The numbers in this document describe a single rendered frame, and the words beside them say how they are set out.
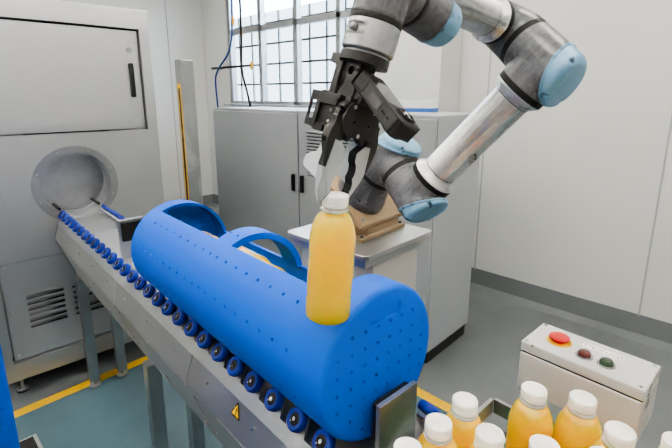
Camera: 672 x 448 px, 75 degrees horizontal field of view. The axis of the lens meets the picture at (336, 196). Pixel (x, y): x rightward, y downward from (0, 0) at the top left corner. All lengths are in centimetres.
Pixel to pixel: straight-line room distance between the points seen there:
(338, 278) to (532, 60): 61
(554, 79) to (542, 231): 265
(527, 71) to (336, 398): 72
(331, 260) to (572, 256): 302
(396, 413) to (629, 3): 295
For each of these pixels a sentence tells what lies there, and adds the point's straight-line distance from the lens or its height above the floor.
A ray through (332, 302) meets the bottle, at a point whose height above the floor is 126.
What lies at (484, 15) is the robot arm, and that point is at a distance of 98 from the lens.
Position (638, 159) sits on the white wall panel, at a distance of 334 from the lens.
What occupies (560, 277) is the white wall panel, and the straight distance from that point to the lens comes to 363.
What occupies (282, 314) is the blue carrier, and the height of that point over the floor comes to 117.
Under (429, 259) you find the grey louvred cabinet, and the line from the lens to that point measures 251.
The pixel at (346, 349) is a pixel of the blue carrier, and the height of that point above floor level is 116.
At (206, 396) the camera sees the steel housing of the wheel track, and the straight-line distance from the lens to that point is 119.
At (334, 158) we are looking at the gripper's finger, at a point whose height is 147.
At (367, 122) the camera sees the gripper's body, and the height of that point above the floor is 151.
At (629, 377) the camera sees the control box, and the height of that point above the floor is 110.
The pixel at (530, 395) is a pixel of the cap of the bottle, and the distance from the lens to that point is 82.
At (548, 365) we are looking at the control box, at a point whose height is 107.
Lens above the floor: 155
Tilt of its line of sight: 13 degrees down
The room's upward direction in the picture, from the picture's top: straight up
